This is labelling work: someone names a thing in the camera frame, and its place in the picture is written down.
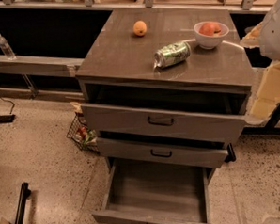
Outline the grey drawer cabinet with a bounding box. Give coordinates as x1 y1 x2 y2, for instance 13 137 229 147
77 8 253 224

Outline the black metal stand leg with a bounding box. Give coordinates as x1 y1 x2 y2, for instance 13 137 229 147
15 182 31 224

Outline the black wire basket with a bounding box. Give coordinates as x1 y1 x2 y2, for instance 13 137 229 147
66 113 99 153

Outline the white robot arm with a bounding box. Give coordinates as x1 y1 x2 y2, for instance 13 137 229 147
259 0 280 60

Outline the black power adapter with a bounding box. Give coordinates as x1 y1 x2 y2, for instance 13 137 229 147
0 114 15 124

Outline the clear plastic water bottle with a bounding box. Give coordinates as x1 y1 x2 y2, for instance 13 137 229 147
0 34 16 59

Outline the middle grey drawer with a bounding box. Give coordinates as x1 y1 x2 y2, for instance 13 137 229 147
96 137 228 168

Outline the grey metal shelf rail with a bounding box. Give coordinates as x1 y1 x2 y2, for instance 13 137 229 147
0 56 84 77

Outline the orange fruit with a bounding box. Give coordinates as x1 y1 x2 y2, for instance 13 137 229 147
132 21 147 37

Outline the top grey drawer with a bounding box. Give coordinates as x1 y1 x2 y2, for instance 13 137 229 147
82 104 245 143

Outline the white ceramic bowl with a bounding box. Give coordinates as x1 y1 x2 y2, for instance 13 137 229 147
194 21 229 49

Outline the grey drawer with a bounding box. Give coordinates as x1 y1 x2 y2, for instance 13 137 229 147
93 158 210 224
82 104 245 143
96 137 228 168

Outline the bottom grey drawer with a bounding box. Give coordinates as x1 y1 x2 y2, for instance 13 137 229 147
93 158 210 224

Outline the red apple in bowl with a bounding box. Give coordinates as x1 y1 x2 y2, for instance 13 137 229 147
199 22 222 37

